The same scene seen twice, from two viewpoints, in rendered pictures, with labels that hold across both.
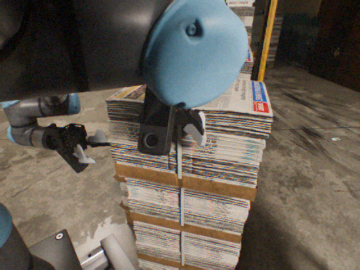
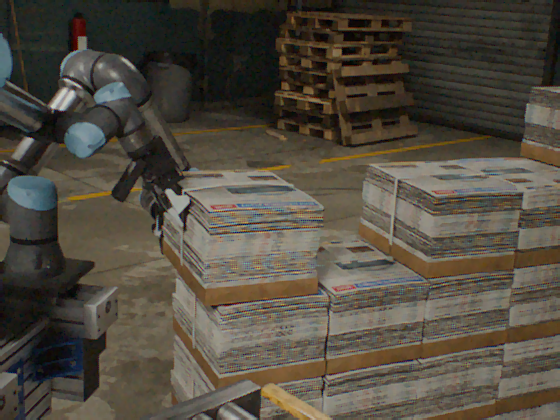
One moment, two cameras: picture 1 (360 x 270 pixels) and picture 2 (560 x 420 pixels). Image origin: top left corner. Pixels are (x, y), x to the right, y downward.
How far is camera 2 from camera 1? 168 cm
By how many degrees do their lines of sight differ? 48
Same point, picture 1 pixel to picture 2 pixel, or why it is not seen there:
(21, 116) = not seen: hidden behind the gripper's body
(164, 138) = (119, 189)
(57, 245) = (80, 264)
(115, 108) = not seen: hidden behind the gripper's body
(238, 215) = (217, 340)
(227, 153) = (196, 242)
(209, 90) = (81, 152)
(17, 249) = (48, 221)
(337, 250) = not seen: outside the picture
